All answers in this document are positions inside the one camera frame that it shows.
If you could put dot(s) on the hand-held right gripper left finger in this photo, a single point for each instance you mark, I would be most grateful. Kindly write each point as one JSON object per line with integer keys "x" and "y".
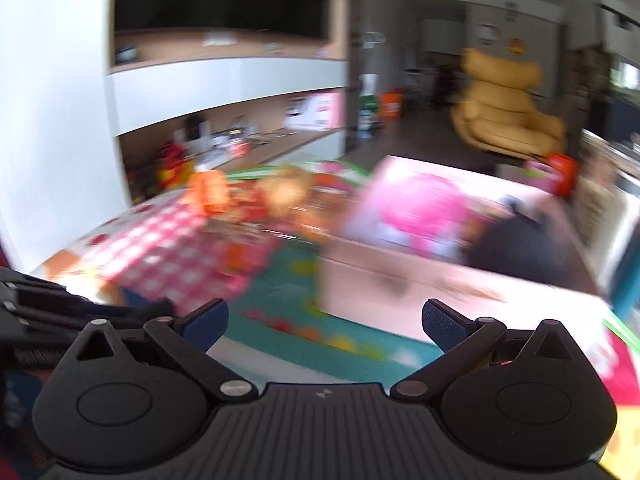
{"x": 205, "y": 325}

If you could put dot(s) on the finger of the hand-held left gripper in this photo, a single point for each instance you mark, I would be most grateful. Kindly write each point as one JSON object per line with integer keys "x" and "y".
{"x": 100, "y": 305}

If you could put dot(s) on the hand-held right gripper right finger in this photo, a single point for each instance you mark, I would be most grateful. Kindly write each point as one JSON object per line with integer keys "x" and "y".
{"x": 446, "y": 327}

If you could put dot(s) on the white cardboard box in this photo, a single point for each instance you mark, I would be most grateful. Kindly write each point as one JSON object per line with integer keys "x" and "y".
{"x": 380, "y": 285}

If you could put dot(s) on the orange snack packet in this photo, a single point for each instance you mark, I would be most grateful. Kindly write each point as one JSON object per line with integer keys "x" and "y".
{"x": 207, "y": 192}

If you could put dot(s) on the clear packet of bread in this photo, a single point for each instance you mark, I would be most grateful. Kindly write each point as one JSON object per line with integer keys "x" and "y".
{"x": 285, "y": 187}

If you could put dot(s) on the printed colourful play mat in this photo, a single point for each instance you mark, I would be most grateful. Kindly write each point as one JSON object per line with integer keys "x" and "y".
{"x": 170, "y": 240}

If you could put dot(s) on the dark plush toy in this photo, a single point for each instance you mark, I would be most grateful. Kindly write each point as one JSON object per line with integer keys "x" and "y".
{"x": 520, "y": 250}

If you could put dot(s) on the red toy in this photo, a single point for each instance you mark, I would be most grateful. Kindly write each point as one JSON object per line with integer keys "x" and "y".
{"x": 174, "y": 165}

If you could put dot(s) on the teal thermos bottle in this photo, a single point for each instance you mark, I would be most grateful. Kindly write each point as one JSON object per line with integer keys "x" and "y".
{"x": 627, "y": 287}

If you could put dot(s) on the orange container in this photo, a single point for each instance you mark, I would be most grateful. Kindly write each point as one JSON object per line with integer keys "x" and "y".
{"x": 561, "y": 172}

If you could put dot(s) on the yellow armchair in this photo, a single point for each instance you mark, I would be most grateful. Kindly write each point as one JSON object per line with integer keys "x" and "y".
{"x": 505, "y": 110}

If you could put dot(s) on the orange bag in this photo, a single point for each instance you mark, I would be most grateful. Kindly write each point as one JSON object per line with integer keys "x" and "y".
{"x": 393, "y": 105}

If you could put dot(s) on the white and pink carton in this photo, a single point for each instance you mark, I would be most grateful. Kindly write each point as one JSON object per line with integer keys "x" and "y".
{"x": 315, "y": 110}

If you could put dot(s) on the white hoop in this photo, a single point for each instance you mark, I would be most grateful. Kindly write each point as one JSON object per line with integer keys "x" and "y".
{"x": 372, "y": 40}

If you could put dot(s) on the white wooden wall cabinet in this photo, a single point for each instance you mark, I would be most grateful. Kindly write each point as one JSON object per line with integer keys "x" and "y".
{"x": 200, "y": 85}

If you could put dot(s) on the yellow wall ornament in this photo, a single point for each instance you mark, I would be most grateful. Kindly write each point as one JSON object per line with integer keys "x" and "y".
{"x": 516, "y": 46}

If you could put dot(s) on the white wall clock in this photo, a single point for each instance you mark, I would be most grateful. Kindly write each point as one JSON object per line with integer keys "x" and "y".
{"x": 488, "y": 32}

